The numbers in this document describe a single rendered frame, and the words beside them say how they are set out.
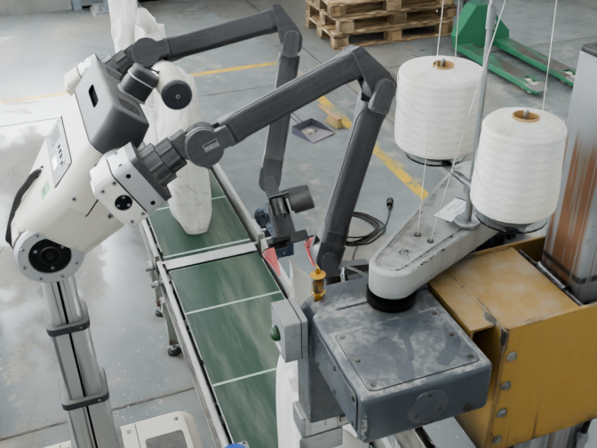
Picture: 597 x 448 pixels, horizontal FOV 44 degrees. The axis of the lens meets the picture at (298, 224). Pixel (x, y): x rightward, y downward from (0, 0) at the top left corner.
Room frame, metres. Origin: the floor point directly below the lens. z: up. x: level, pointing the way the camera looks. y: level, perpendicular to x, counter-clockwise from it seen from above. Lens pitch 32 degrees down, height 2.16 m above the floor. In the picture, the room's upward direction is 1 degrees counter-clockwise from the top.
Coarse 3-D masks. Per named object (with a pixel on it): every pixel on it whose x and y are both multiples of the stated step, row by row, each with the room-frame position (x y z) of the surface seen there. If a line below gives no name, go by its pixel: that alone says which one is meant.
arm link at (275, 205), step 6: (288, 192) 1.75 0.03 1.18; (270, 198) 1.74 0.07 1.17; (276, 198) 1.71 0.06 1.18; (282, 198) 1.72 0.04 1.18; (288, 198) 1.72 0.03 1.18; (270, 204) 1.71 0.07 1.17; (276, 204) 1.70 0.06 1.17; (282, 204) 1.70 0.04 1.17; (270, 210) 1.70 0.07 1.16; (276, 210) 1.69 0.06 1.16; (282, 210) 1.69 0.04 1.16; (288, 210) 1.71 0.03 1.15; (270, 216) 1.69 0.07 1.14; (282, 216) 1.69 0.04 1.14
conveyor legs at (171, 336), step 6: (168, 312) 2.43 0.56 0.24; (168, 318) 2.43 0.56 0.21; (168, 324) 2.43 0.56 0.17; (168, 330) 2.43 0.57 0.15; (174, 330) 2.44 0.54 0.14; (168, 336) 2.43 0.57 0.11; (174, 336) 2.44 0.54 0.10; (174, 342) 2.44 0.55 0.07; (174, 348) 2.45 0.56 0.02; (180, 348) 2.47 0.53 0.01; (174, 354) 2.43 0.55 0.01
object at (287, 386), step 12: (300, 276) 1.58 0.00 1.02; (300, 288) 1.58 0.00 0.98; (300, 300) 1.58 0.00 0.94; (276, 372) 1.53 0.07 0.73; (288, 372) 1.40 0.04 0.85; (276, 384) 1.52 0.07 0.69; (288, 384) 1.42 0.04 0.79; (276, 396) 1.52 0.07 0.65; (288, 396) 1.40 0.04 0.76; (276, 408) 1.51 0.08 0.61; (288, 408) 1.40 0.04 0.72; (288, 420) 1.40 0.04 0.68; (288, 432) 1.39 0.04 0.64; (348, 432) 1.24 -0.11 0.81; (288, 444) 1.39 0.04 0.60; (348, 444) 1.22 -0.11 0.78; (360, 444) 1.23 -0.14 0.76
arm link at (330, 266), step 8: (328, 256) 1.31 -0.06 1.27; (336, 256) 1.31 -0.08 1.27; (328, 264) 1.30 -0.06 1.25; (336, 264) 1.31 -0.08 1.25; (344, 264) 1.34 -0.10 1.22; (352, 264) 1.34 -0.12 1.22; (360, 264) 1.34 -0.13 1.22; (368, 264) 1.34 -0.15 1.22; (328, 272) 1.30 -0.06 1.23; (336, 272) 1.30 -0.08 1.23; (352, 272) 1.33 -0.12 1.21; (368, 272) 1.33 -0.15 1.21
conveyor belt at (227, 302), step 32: (256, 256) 2.63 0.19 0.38; (192, 288) 2.41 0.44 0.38; (224, 288) 2.40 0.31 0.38; (256, 288) 2.40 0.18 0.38; (192, 320) 2.20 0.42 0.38; (224, 320) 2.20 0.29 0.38; (256, 320) 2.19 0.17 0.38; (224, 352) 2.02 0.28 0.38; (256, 352) 2.01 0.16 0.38; (224, 384) 1.85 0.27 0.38; (256, 384) 1.85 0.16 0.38; (224, 416) 1.71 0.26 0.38; (256, 416) 1.70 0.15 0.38
